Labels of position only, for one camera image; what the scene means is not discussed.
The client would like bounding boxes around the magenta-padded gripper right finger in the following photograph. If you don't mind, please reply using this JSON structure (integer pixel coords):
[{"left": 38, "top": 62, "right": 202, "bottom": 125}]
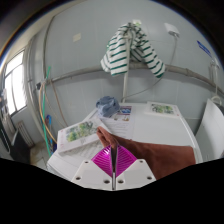
[{"left": 115, "top": 144, "right": 157, "bottom": 191}]

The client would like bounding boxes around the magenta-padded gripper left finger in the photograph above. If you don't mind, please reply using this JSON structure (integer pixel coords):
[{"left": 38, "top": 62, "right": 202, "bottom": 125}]
[{"left": 70, "top": 145, "right": 116, "bottom": 191}]

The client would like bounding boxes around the brown towel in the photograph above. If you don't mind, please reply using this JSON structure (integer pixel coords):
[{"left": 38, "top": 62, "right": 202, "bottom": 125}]
[{"left": 96, "top": 125, "right": 197, "bottom": 181}]

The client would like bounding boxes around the booklet with green picture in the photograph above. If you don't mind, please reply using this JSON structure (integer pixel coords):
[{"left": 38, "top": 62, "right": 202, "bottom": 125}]
[{"left": 56, "top": 118, "right": 108, "bottom": 154}]

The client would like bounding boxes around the white chest appliance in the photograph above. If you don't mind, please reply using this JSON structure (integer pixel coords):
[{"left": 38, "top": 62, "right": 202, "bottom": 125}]
[{"left": 46, "top": 101, "right": 204, "bottom": 182}]

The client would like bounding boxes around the white printed leaflet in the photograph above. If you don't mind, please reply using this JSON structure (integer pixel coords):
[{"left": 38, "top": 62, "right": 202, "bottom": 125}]
[{"left": 99, "top": 105, "right": 137, "bottom": 140}]

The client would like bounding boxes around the blue crumpled cloth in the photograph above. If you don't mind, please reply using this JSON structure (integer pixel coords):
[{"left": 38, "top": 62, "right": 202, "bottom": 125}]
[{"left": 95, "top": 95, "right": 121, "bottom": 118}]

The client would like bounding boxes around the flat sheet with green picture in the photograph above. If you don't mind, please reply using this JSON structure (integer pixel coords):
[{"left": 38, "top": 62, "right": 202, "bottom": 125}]
[{"left": 144, "top": 101, "right": 182, "bottom": 118}]

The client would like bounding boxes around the white top-loading washing machine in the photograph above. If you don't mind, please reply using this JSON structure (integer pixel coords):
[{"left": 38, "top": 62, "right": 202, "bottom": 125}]
[{"left": 194, "top": 97, "right": 224, "bottom": 164}]

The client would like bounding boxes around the window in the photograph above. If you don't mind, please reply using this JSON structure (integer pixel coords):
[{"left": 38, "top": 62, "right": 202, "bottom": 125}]
[{"left": 2, "top": 50, "right": 28, "bottom": 116}]

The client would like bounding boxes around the green white striped cloth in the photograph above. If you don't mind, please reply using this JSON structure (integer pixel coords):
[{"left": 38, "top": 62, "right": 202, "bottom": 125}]
[{"left": 100, "top": 22, "right": 166, "bottom": 79}]

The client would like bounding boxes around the green hose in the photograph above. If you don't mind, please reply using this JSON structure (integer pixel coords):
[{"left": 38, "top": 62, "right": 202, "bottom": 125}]
[{"left": 40, "top": 65, "right": 54, "bottom": 158}]

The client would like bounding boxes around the yellow hose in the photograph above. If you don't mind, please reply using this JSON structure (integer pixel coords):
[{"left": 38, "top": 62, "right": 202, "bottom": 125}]
[{"left": 38, "top": 81, "right": 58, "bottom": 144}]

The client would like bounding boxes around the white upright hose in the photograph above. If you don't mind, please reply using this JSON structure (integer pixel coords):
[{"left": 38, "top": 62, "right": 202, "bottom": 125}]
[{"left": 121, "top": 22, "right": 134, "bottom": 104}]

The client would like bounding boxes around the grey power cable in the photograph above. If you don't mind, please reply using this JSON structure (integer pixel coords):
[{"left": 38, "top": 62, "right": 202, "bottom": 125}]
[{"left": 123, "top": 34, "right": 178, "bottom": 100}]

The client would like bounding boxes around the grey horizontal wall pipe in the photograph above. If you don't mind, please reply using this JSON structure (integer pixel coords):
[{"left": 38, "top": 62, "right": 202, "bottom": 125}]
[{"left": 41, "top": 61, "right": 224, "bottom": 98}]

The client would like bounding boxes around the wall water tap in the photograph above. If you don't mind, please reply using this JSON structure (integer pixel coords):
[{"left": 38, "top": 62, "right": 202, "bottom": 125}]
[{"left": 208, "top": 57, "right": 221, "bottom": 88}]

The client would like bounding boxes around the blue wall sign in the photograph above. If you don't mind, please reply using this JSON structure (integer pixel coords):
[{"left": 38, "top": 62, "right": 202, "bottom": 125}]
[{"left": 196, "top": 40, "right": 213, "bottom": 58}]

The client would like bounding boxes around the white wall socket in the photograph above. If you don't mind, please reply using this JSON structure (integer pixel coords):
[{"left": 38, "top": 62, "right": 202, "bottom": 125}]
[{"left": 163, "top": 22, "right": 181, "bottom": 38}]

